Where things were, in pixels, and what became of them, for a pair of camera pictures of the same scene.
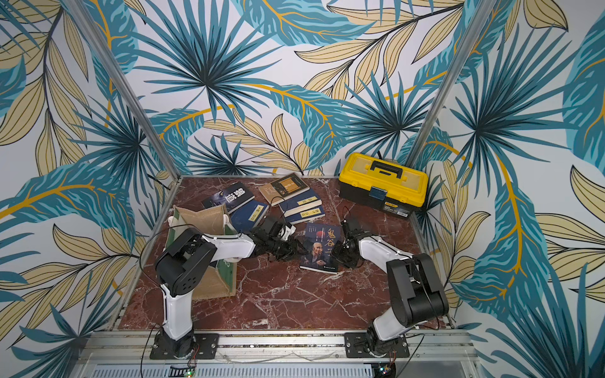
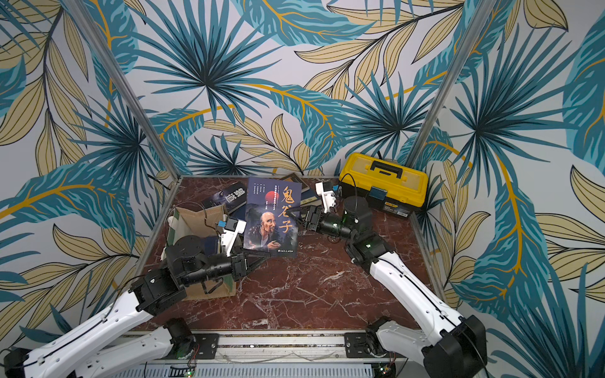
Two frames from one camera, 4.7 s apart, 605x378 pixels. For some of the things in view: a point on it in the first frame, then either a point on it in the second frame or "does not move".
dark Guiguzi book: x=317 y=245 → x=269 y=227
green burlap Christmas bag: x=220 y=279 does not move
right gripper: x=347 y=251 → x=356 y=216
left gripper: x=294 y=250 → x=239 y=266
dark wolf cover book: x=233 y=197 does not move
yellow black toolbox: x=384 y=184 does not move
